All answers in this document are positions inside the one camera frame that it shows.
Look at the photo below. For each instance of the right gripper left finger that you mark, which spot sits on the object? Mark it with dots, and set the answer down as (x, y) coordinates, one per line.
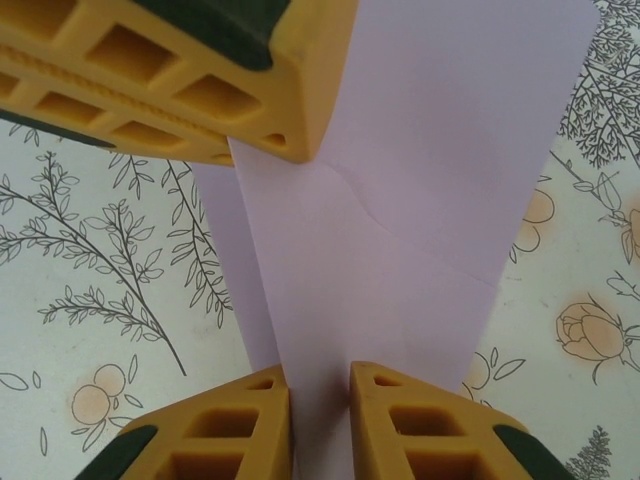
(275, 430)

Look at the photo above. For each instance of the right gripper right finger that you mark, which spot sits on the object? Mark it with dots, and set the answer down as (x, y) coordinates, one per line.
(370, 430)

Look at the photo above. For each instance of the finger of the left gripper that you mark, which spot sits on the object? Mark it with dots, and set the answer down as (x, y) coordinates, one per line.
(310, 75)
(100, 107)

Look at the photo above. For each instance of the purple paper sheet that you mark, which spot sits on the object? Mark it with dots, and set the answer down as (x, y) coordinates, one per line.
(400, 225)

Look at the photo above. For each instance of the floral table mat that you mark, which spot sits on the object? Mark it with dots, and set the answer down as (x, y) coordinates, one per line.
(75, 300)

